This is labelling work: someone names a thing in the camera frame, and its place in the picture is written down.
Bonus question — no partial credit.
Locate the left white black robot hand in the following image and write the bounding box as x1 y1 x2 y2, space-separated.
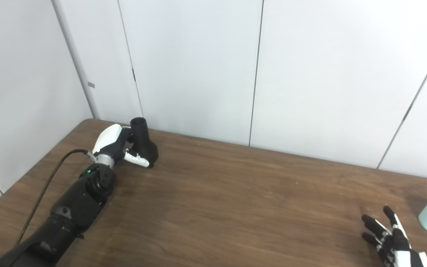
92 123 151 168

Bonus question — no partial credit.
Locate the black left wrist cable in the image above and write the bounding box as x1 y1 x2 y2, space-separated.
15 149 97 247

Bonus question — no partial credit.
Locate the black funnel nozzle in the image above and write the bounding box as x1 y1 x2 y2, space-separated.
130 117 159 168

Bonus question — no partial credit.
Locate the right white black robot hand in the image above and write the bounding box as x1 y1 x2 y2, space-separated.
361 206 427 267

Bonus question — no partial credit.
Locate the white wall corner post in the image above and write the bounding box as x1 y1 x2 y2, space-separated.
52 0 101 120

